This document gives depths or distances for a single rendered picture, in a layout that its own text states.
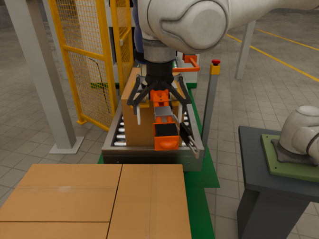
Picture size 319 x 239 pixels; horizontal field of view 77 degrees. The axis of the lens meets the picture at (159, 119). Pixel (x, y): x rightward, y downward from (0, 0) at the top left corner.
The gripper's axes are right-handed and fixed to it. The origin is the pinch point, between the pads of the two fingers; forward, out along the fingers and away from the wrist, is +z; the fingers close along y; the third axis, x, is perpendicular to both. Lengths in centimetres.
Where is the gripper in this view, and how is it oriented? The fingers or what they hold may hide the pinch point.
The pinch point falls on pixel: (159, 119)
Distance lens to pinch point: 67.4
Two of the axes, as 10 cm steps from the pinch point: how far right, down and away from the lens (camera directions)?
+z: 0.0, 8.3, 5.6
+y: -10.0, 0.3, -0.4
